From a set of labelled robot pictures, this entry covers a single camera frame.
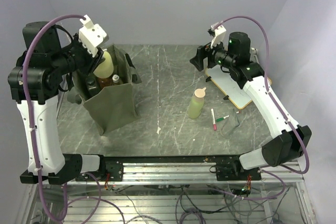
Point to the tall clear square bottle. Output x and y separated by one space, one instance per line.
92 85

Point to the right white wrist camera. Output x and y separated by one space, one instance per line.
218 32

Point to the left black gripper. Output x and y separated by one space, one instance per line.
92 62

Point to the clear plastic cup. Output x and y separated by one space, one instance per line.
230 125

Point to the green whiteboard marker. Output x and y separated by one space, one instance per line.
222 118

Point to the orange bottle pink cap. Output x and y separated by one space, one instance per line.
105 82

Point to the yellow-framed whiteboard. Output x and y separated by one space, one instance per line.
228 87

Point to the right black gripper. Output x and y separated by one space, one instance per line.
202 53

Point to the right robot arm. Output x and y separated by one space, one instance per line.
289 139

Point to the green bottle peach cap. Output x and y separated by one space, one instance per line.
196 103

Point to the yellow-green pump bottle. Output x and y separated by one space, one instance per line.
106 68

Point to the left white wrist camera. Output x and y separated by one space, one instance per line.
91 35

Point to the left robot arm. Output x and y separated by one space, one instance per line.
35 83

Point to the amber liquid clear bottle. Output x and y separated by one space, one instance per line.
116 80

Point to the olive canvas bag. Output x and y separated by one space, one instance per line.
113 107

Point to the aluminium mounting rail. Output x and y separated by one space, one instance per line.
163 170

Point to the red whiteboard marker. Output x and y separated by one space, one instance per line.
213 119

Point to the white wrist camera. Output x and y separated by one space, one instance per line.
91 35
218 32

